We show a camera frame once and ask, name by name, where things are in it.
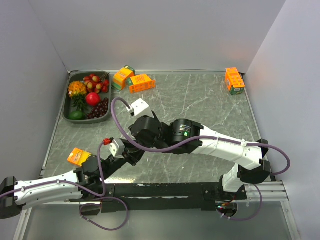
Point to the orange carton lying back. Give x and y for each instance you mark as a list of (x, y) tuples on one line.
[(140, 83)]

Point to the green avocado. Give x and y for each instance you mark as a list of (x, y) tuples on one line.
[(77, 115)]

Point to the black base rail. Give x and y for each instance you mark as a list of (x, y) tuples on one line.
[(164, 196)]

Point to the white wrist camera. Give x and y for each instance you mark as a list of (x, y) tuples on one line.
[(115, 146), (140, 108)]

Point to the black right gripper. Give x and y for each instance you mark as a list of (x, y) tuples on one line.
[(144, 144)]

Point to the orange spiky fruit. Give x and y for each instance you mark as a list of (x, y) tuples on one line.
[(77, 88)]

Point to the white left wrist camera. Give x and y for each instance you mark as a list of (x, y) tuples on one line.
[(115, 146)]

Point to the dark green fruit tray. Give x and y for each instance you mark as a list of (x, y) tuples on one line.
[(67, 102)]

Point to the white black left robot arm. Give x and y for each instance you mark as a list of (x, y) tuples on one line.
[(86, 182)]

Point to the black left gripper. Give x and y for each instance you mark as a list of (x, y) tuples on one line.
[(133, 153)]

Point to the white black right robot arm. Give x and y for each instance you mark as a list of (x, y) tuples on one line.
[(248, 157)]

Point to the orange green carton upright back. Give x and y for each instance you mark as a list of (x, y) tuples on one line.
[(119, 80)]

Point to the dark red grape bunch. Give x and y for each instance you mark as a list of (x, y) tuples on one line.
[(99, 110)]

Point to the red apple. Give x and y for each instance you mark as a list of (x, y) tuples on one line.
[(92, 99)]

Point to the orange green carton near left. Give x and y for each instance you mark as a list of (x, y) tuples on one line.
[(78, 156)]

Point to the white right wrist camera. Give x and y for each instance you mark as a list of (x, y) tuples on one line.
[(140, 108)]

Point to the orange green carton right corner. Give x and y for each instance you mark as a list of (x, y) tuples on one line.
[(234, 81)]

